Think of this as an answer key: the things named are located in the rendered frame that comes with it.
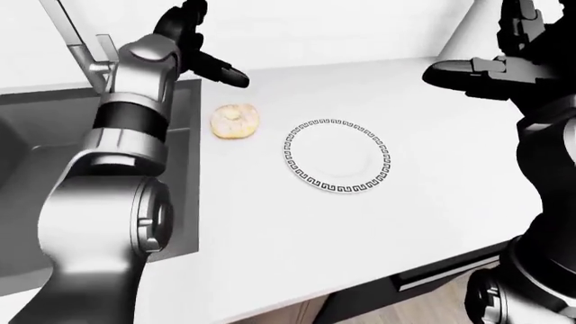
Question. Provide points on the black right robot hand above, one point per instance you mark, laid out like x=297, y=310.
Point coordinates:
x=517, y=72

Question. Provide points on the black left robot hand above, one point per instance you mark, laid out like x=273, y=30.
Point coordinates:
x=198, y=50

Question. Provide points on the round yellow glazed pastry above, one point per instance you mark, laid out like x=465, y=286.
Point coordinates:
x=235, y=121

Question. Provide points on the silver kitchen faucet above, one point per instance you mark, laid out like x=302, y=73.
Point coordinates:
x=83, y=50

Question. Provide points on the white plate with black pattern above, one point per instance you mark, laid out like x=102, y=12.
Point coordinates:
x=337, y=156

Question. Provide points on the grey kitchen sink basin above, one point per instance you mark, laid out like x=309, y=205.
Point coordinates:
x=36, y=162

